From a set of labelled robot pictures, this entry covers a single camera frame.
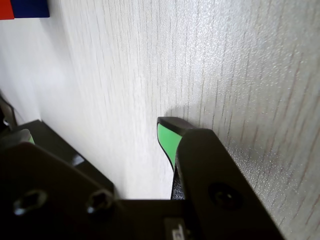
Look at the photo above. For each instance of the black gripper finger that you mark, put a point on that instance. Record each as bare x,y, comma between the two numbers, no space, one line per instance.
212,185
50,190

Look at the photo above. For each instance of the red cube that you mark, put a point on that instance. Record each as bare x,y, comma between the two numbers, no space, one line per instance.
5,9

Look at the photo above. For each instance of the blue cube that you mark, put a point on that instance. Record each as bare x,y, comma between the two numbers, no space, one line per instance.
31,8

